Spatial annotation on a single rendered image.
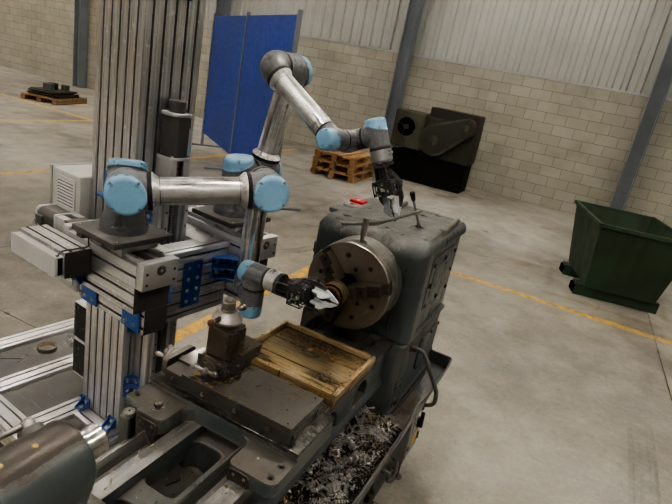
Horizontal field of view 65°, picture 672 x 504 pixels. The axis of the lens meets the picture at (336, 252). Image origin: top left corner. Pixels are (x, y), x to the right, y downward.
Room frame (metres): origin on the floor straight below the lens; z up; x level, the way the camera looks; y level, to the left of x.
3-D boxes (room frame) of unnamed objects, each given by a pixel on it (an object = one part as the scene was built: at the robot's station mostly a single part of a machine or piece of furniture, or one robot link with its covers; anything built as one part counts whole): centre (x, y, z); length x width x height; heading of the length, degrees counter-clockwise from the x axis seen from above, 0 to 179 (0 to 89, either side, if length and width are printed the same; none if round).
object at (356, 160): (9.93, 0.16, 0.22); 1.25 x 0.86 x 0.44; 161
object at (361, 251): (1.75, -0.08, 1.08); 0.32 x 0.09 x 0.32; 66
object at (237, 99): (8.27, 1.91, 1.18); 4.12 x 0.80 x 2.35; 29
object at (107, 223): (1.61, 0.69, 1.21); 0.15 x 0.15 x 0.10
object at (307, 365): (1.51, 0.02, 0.89); 0.36 x 0.30 x 0.04; 66
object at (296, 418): (1.19, 0.18, 0.95); 0.43 x 0.17 x 0.05; 66
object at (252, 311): (1.67, 0.26, 0.98); 0.11 x 0.08 x 0.11; 23
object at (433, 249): (2.13, -0.22, 1.06); 0.59 x 0.48 x 0.39; 156
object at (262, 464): (1.14, 0.19, 0.90); 0.47 x 0.30 x 0.06; 66
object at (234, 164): (2.05, 0.44, 1.33); 0.13 x 0.12 x 0.14; 147
